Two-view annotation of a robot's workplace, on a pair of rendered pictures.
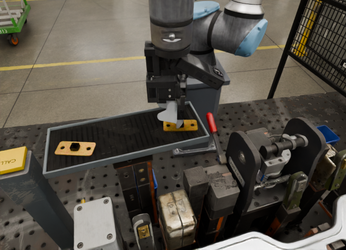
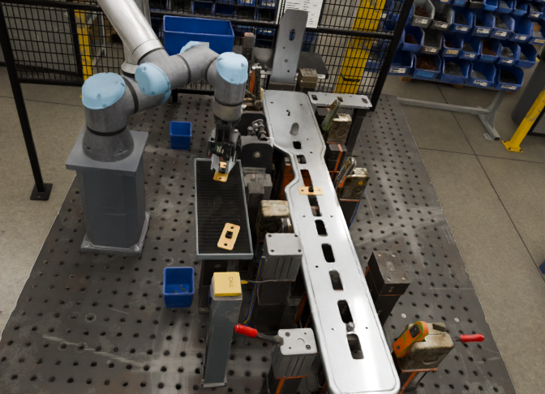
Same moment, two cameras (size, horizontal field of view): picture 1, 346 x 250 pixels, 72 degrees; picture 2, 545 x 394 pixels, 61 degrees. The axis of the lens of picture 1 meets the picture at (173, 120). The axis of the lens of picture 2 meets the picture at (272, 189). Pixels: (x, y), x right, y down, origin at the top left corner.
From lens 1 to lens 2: 113 cm
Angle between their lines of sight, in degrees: 62
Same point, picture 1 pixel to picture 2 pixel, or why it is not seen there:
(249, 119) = not seen: hidden behind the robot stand
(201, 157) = (152, 231)
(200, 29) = (126, 104)
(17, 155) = (224, 276)
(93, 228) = (289, 243)
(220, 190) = (266, 182)
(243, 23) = not seen: hidden behind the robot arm
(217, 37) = (143, 101)
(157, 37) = (237, 113)
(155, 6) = (238, 96)
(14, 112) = not seen: outside the picture
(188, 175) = (255, 191)
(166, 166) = (151, 267)
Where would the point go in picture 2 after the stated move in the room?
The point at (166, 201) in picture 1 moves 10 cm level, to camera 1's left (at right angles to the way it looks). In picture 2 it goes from (269, 211) to (264, 234)
